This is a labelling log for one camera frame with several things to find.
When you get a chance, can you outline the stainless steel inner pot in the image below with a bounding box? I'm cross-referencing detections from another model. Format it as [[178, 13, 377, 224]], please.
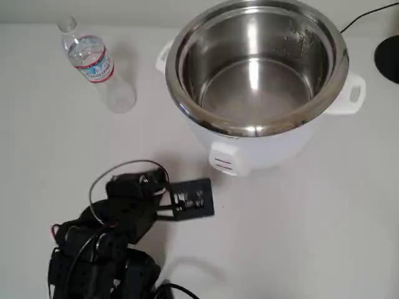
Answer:
[[165, 0, 349, 140]]

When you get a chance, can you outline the black camera cable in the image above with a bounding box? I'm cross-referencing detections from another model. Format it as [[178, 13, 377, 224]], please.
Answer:
[[67, 159, 202, 299]]

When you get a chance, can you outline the black round base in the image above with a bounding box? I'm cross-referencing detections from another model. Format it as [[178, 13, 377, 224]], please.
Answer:
[[373, 36, 399, 84]]

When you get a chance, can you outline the thin black power cable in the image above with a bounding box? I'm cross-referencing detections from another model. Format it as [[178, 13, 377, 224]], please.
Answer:
[[339, 2, 399, 34]]

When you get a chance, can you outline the clear plastic water bottle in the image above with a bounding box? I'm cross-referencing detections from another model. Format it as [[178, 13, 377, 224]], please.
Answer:
[[57, 15, 137, 114]]

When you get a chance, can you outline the white rice cooker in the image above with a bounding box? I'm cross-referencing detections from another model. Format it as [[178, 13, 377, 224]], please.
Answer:
[[155, 0, 367, 178]]

